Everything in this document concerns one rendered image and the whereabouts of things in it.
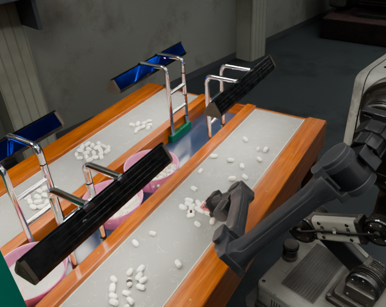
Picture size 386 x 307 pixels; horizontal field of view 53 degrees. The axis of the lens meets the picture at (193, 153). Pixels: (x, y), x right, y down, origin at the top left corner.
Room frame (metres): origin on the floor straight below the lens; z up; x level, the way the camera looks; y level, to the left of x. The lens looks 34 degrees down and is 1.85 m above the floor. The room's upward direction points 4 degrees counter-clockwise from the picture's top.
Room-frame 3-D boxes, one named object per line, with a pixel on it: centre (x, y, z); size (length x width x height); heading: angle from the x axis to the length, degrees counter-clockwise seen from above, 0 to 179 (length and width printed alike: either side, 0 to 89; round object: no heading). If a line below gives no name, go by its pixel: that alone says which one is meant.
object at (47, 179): (1.20, 0.67, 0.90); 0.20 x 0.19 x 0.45; 146
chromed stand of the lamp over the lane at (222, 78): (1.78, -0.20, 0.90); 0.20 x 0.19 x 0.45; 146
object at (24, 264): (0.93, 0.28, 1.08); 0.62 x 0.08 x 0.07; 146
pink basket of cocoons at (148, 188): (1.54, 0.20, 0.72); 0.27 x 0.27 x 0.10
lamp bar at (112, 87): (2.05, 0.20, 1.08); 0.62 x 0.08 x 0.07; 146
